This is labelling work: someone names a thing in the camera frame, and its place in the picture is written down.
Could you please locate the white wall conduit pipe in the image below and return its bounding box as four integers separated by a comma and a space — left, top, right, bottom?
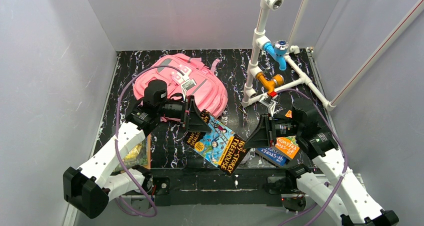
325, 0, 424, 111

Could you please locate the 169-storey treehouse book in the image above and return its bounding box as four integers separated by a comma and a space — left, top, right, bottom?
184, 110, 250, 176

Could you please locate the orange pipe fitting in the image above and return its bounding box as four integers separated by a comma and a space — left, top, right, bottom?
255, 72, 284, 97

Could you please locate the orange 39-storey treehouse book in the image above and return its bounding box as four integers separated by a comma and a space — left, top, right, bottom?
271, 110, 300, 160

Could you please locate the blue pipe valve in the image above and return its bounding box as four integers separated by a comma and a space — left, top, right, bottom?
262, 40, 289, 71

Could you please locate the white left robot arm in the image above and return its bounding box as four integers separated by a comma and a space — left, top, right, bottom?
63, 79, 211, 219

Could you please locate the blue 91-storey treehouse book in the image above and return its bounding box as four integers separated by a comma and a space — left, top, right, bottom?
255, 147, 288, 167

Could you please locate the white PVC pipe frame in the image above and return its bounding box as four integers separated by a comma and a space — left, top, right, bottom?
241, 0, 335, 114

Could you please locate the aluminium frame rail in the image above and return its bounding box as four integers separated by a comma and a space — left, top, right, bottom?
61, 174, 377, 226

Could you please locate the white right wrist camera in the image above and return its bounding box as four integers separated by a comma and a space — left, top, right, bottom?
259, 91, 278, 117

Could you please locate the green gold book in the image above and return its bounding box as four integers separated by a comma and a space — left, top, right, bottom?
123, 135, 151, 169

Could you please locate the pink student backpack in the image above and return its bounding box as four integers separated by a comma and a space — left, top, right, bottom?
133, 53, 228, 118

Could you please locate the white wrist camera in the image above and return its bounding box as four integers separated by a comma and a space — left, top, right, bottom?
259, 91, 278, 117
181, 79, 197, 92

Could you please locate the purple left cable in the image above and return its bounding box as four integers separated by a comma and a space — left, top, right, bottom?
114, 65, 186, 218

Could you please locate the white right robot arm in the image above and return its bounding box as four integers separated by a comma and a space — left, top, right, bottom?
245, 105, 400, 225

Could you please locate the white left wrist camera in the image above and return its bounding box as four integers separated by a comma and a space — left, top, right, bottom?
181, 79, 197, 92

